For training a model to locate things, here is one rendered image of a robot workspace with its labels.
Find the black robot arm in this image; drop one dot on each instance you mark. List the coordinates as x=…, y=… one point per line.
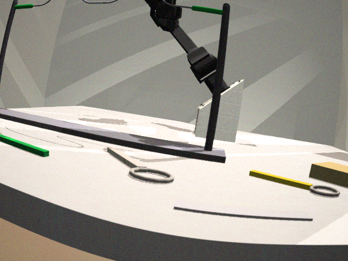
x=202, y=63

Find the tan rectangular block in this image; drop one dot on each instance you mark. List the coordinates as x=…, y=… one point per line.
x=330, y=172

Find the green rectangular bar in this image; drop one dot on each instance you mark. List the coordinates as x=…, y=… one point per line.
x=25, y=146

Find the grey loop with yellow handle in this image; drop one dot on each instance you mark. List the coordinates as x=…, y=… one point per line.
x=295, y=183

